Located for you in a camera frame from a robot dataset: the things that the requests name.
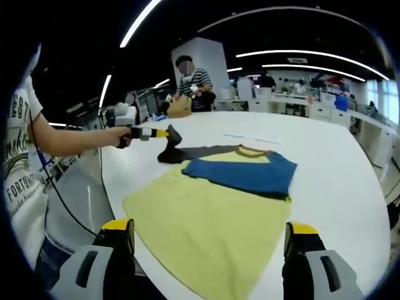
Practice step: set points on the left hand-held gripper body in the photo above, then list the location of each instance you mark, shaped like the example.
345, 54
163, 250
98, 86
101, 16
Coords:
123, 115

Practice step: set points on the operator in white printed shirt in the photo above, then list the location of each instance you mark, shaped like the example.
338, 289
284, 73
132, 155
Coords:
23, 193

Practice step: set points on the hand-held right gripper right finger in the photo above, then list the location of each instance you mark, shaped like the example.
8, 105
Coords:
315, 268

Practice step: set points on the bright window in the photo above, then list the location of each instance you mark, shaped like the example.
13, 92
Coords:
381, 97

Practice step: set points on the ceiling light strip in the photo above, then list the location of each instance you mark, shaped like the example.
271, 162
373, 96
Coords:
312, 53
139, 25
105, 90
312, 68
234, 69

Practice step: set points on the white square pillar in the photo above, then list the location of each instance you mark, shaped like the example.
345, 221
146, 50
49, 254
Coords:
212, 56

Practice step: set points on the ceiling air vent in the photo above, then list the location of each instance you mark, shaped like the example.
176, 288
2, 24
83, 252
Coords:
296, 59

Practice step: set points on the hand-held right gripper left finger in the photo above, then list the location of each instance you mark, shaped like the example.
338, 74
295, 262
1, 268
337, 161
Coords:
93, 268

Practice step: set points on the grey mesh chair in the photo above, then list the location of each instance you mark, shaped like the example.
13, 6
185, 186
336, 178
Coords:
78, 200

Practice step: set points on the brown cardboard box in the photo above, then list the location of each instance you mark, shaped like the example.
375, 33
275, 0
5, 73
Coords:
178, 109

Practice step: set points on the black metal stand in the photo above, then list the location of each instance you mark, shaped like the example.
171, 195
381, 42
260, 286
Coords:
392, 178

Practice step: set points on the person's blue jeans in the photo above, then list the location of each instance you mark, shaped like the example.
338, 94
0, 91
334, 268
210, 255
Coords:
51, 259

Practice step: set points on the blue storage box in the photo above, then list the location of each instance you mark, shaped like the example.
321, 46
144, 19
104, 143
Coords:
342, 102

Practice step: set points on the yellow blue grey garment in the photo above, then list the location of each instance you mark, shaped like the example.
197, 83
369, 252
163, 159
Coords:
203, 225

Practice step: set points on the white workbench row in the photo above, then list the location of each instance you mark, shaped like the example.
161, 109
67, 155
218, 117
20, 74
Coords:
328, 115

